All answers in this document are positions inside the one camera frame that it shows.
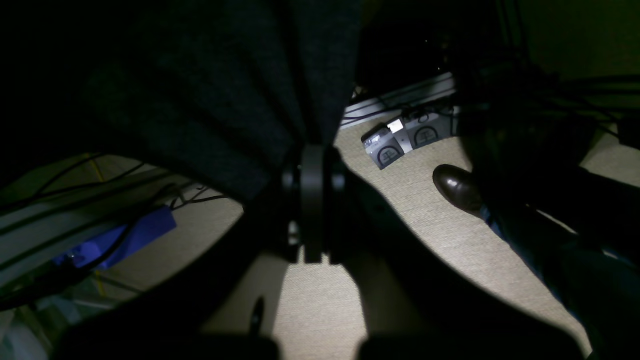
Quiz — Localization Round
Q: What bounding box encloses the dark leather shoe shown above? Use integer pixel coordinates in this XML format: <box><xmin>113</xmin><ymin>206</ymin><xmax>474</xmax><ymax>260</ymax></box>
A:
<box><xmin>432</xmin><ymin>164</ymin><xmax>483</xmax><ymax>219</ymax></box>

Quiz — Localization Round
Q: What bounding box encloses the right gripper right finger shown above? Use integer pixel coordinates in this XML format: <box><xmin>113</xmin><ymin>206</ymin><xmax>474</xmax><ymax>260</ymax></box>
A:
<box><xmin>321</xmin><ymin>146</ymin><xmax>346</xmax><ymax>264</ymax></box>

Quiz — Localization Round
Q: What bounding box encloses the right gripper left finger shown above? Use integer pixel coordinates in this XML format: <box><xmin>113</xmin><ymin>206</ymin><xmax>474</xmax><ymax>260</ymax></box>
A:
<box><xmin>279</xmin><ymin>145</ymin><xmax>307</xmax><ymax>264</ymax></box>

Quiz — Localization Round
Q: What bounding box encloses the black T-shirt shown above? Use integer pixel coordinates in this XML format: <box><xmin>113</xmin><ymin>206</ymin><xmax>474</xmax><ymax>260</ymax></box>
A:
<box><xmin>1</xmin><ymin>0</ymin><xmax>362</xmax><ymax>203</ymax></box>

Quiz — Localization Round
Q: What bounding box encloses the blue box on floor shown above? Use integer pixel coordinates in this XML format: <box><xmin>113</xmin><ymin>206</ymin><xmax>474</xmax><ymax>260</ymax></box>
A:
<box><xmin>52</xmin><ymin>205</ymin><xmax>177</xmax><ymax>270</ymax></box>

